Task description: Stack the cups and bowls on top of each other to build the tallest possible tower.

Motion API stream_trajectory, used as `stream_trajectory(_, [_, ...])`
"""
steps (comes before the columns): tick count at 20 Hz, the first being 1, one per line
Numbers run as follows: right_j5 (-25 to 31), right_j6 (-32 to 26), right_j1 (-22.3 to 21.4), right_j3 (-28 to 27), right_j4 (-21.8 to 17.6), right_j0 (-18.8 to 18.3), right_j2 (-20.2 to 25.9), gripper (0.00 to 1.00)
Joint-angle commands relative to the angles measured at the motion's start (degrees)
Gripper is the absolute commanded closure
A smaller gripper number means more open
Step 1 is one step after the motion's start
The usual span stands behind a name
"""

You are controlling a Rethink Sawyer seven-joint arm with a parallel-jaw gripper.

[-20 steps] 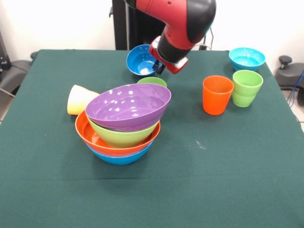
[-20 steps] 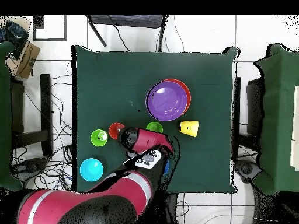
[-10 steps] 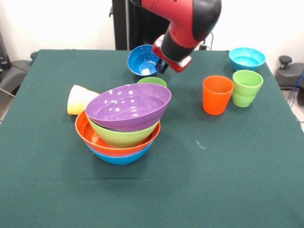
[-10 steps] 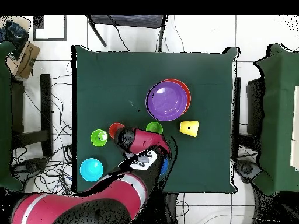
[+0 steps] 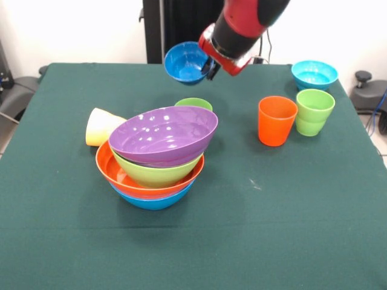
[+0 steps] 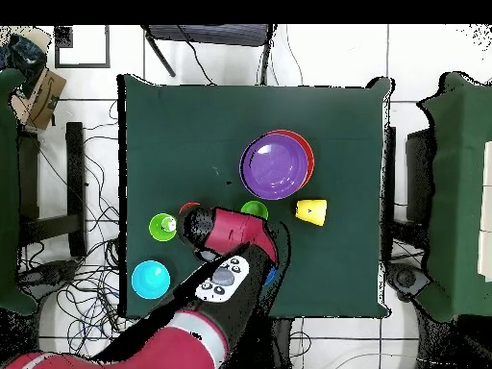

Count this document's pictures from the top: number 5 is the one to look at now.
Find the plain orange cup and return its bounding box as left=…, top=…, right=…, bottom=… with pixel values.
left=258, top=95, right=299, bottom=147

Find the grey chair base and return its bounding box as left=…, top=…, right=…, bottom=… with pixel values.
left=0, top=75, right=42, bottom=115

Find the ribbed green cup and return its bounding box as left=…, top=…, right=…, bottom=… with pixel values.
left=294, top=89, right=336, bottom=137

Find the dark green table cloth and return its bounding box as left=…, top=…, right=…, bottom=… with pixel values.
left=0, top=62, right=387, bottom=290

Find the wide orange bowl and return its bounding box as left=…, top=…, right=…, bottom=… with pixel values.
left=95, top=140, right=206, bottom=200

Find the ribbed yellow cup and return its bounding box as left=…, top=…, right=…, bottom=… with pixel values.
left=85, top=108, right=128, bottom=147

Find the dark blue small bowl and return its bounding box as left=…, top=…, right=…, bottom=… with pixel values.
left=164, top=41, right=214, bottom=86

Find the light blue small bowl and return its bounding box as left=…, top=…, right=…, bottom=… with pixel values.
left=291, top=59, right=339, bottom=91

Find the blue cable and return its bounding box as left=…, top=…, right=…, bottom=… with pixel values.
left=365, top=90, right=387, bottom=135

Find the plain green cup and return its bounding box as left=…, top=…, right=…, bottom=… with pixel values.
left=174, top=97, right=213, bottom=112

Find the purple bowl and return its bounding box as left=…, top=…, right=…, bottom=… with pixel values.
left=108, top=105, right=219, bottom=169

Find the large green bowl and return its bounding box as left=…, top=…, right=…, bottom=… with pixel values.
left=111, top=150, right=205, bottom=189

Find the large blue bowl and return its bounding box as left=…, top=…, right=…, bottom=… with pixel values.
left=110, top=182, right=194, bottom=211

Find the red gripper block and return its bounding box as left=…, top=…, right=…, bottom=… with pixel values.
left=198, top=25, right=253, bottom=82

